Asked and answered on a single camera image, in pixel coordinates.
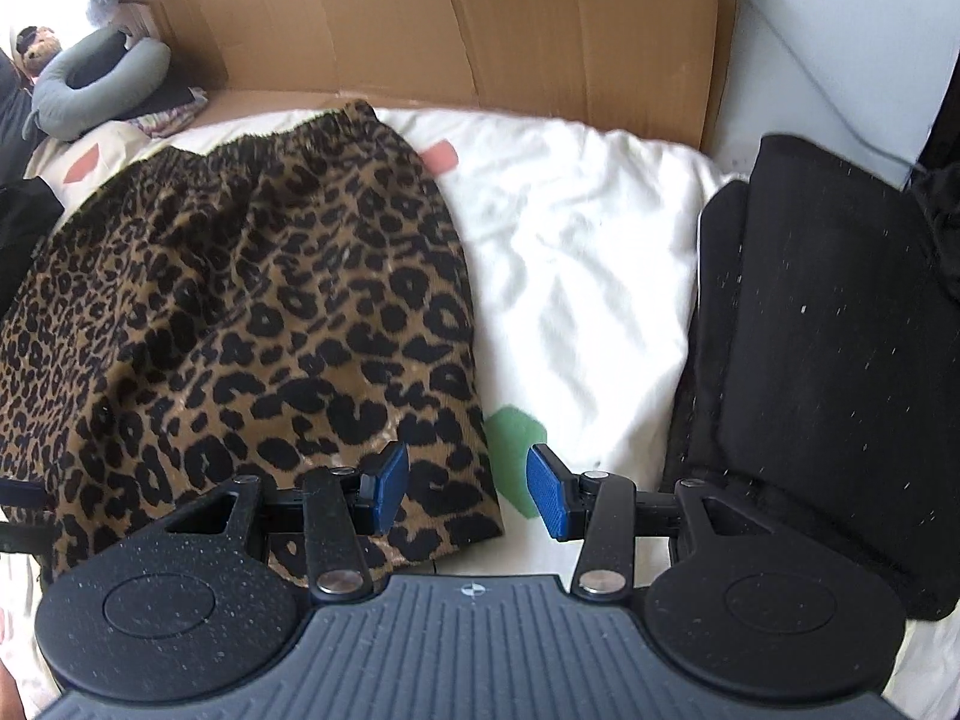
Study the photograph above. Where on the grey neck pillow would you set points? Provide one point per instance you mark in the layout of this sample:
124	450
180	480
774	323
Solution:
82	97

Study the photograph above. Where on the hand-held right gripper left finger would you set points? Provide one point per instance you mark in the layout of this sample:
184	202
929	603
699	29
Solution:
391	487

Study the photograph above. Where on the dark navy cloth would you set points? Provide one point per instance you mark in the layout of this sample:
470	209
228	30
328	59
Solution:
154	96

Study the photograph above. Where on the flattened cardboard sheet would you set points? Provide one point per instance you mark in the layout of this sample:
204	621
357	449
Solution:
450	30

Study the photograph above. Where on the black folded garment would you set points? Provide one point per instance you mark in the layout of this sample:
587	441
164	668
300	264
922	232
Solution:
825	352

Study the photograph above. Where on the bear print bed sheet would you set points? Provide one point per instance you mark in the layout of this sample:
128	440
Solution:
585	255

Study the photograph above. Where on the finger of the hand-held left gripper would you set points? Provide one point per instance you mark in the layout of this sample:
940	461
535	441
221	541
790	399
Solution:
22	538
19	493

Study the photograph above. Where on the black cloth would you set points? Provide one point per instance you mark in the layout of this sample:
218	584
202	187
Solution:
26	240

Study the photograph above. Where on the teddy bear plush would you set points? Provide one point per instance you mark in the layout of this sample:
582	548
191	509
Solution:
36	49

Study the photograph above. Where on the small patterned cloth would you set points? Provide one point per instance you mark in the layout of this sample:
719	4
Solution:
176	116

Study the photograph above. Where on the leopard print skirt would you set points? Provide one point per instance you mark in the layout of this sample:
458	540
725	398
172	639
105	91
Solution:
262	300

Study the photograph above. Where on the small cardboard box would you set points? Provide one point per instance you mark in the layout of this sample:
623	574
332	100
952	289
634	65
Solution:
146	15

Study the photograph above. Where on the dark grey pillow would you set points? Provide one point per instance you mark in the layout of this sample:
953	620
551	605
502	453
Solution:
9	112

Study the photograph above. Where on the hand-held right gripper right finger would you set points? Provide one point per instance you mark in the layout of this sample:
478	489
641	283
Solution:
551	495

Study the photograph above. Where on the black crumpled garment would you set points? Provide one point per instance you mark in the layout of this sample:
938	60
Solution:
941	210

